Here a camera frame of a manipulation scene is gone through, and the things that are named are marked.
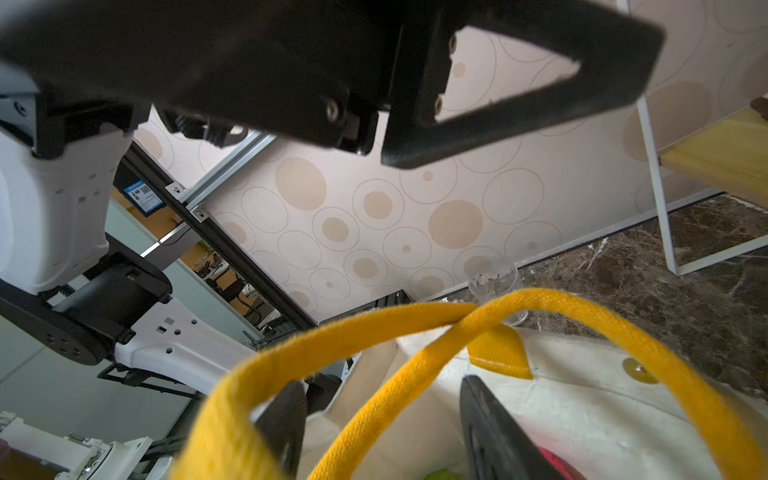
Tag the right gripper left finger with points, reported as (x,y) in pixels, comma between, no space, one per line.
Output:
(282,424)

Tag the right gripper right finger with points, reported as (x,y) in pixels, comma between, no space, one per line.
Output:
(496,446)

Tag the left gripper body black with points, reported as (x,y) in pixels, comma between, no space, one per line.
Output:
(298,69)

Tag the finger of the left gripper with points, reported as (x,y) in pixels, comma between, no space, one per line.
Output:
(471,73)

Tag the white grocery bag yellow handles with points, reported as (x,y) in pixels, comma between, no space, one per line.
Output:
(383,397)

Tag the pink dragon fruit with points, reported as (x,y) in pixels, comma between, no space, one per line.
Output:
(566,470)

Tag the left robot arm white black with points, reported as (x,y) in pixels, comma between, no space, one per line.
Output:
(83,293)

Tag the clear plastic cup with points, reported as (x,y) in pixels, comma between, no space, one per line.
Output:
(494,281)

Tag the left slanted aluminium frame bar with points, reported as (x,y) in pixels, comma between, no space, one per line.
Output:
(231,240)

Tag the white wire wooden shelf rack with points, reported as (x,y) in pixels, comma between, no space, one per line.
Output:
(695,124)

